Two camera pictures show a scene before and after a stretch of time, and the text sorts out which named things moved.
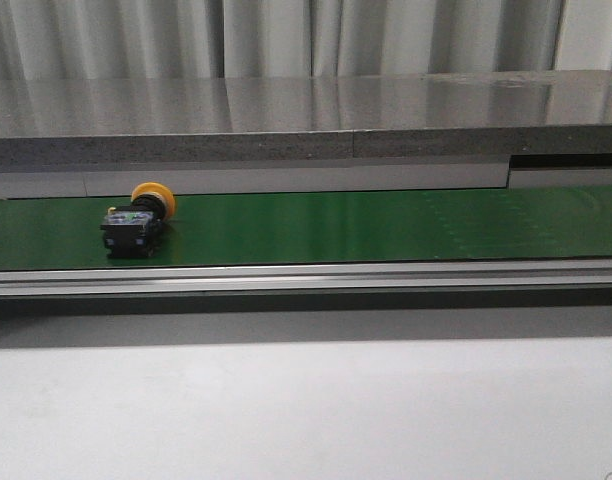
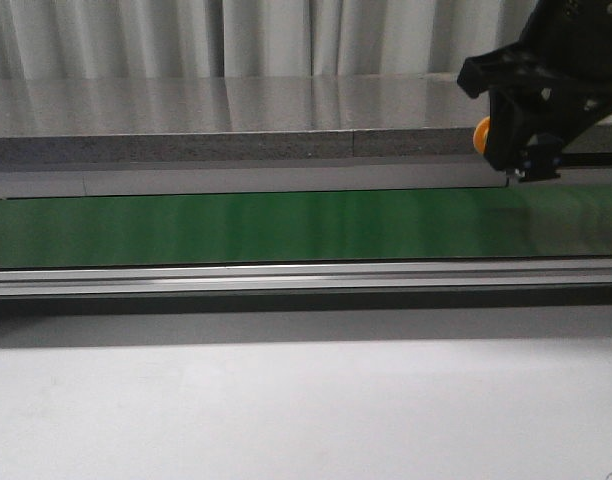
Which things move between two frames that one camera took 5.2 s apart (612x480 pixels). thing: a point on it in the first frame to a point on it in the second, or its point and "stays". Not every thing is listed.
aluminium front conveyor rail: (119, 281) stays
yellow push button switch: (133, 231) to (481, 133)
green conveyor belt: (322, 228) stays
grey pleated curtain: (283, 39) stays
